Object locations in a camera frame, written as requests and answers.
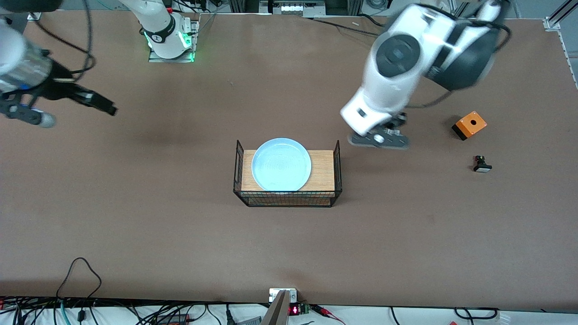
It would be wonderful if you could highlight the light blue plate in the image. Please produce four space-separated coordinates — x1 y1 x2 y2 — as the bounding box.
252 138 313 192

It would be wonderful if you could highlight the orange button box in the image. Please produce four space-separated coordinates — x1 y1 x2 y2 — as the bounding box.
452 111 488 141

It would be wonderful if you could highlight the black square push button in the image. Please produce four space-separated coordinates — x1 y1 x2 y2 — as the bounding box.
472 155 493 173

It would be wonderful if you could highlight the red probe lead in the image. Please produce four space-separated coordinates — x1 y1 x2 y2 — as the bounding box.
311 305 347 325

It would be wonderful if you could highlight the grey metal bar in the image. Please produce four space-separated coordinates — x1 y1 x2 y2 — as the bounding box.
261 290 290 325

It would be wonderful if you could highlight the black power adapter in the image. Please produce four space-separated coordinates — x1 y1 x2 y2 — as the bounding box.
155 313 191 325

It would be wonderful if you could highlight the black wire shelf wooden top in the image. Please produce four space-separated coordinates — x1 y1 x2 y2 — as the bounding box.
233 139 343 208

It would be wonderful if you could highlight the aluminium frame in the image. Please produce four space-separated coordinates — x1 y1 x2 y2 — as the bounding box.
259 0 326 15

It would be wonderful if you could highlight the thin black looped cable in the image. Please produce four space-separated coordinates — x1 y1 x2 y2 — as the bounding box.
56 257 103 313

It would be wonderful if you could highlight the white bracket plate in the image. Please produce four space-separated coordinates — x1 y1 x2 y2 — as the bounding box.
269 288 298 303

